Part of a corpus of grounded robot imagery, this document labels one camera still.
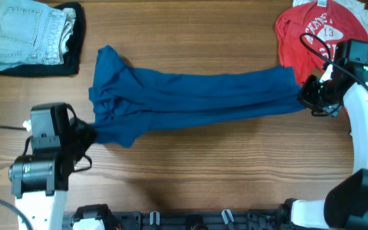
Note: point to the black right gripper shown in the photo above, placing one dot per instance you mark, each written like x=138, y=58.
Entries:
x=305, y=94

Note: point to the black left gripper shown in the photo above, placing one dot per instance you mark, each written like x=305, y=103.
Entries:
x=89, y=135

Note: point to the blue t-shirt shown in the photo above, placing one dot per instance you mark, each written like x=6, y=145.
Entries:
x=129, y=101

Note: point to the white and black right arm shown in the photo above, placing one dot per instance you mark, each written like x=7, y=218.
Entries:
x=343, y=84

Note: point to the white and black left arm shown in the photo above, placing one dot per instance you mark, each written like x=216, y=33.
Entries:
x=39, y=181

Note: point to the red printed t-shirt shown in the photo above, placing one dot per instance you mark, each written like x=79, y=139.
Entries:
x=325, y=23

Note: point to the folded black garment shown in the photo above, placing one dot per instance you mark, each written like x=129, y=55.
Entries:
x=71, y=57

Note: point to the folded light blue jeans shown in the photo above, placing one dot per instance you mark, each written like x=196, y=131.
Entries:
x=33, y=33

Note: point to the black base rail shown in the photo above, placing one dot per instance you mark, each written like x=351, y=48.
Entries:
x=135, y=220

